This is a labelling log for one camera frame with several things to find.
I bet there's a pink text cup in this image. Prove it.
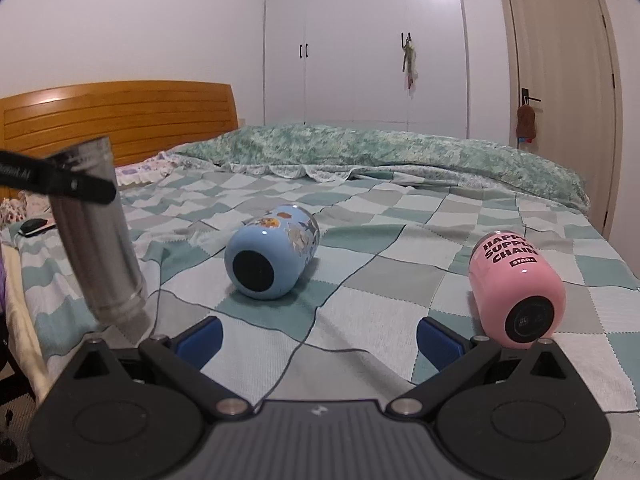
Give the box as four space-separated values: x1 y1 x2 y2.
468 231 566 349

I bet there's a white wardrobe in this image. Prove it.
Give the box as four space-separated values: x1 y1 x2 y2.
264 0 469 139

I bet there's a stainless steel cup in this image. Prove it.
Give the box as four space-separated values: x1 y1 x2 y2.
48 136 146 324

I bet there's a beige wooden door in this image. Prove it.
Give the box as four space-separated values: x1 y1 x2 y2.
502 0 623 235

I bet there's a beige crumpled cloth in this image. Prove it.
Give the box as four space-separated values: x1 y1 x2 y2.
0 192 55 229

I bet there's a black small device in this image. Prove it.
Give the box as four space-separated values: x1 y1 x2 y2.
18 218 50 237

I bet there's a purple floral pillow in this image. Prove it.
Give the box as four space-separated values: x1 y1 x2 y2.
115 152 182 188

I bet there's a green floral duvet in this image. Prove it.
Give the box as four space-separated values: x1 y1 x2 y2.
170 124 590 214

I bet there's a black door handle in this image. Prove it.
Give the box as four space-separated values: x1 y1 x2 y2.
521 87 541 107

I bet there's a blue cartoon cup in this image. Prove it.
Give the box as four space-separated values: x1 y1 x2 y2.
224 204 320 300

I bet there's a green hanging ornament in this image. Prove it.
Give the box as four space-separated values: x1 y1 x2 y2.
400 32 416 92

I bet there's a wooden headboard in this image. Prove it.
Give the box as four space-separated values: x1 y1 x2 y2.
0 79 241 201

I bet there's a checkered teal blanket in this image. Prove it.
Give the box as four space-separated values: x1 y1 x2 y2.
1 167 639 479

